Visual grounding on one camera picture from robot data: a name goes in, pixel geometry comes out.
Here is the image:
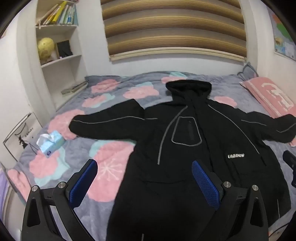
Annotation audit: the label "wall map poster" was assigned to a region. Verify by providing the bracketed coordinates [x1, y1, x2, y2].
[266, 6, 296, 61]

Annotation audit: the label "grey floral blanket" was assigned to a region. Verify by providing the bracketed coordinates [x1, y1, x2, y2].
[6, 71, 296, 241]

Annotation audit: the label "yellow plush toy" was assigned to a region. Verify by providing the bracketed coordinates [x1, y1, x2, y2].
[37, 37, 55, 65]

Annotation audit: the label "light blue tissue box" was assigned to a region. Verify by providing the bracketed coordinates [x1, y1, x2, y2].
[37, 130, 65, 158]

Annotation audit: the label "black box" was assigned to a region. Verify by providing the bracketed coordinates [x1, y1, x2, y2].
[56, 40, 73, 57]

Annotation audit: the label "row of books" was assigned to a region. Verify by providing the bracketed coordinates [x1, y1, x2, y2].
[38, 1, 78, 26]

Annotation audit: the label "lilac cloth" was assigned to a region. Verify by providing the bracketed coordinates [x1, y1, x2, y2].
[0, 162, 12, 209]

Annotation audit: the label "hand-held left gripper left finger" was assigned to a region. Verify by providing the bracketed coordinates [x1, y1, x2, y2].
[22, 159, 99, 241]

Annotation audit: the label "grey pillow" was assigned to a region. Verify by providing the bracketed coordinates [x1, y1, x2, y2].
[238, 62, 258, 80]

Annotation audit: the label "flat books on ledge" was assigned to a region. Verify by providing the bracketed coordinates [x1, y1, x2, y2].
[61, 81, 88, 95]

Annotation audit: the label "pink pillow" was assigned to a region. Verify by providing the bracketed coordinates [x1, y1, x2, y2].
[239, 76, 296, 118]

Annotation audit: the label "white wall shelf unit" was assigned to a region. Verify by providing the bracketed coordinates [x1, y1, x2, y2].
[35, 0, 88, 93]

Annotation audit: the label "black hooded jacket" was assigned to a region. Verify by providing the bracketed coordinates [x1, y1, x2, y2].
[69, 79, 296, 241]

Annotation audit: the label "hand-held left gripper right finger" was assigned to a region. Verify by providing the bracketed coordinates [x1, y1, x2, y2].
[184, 160, 269, 241]

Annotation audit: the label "brown striped window blind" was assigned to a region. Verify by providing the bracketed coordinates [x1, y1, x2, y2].
[100, 0, 246, 62]

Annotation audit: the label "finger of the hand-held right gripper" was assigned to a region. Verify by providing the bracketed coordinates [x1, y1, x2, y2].
[282, 150, 296, 188]

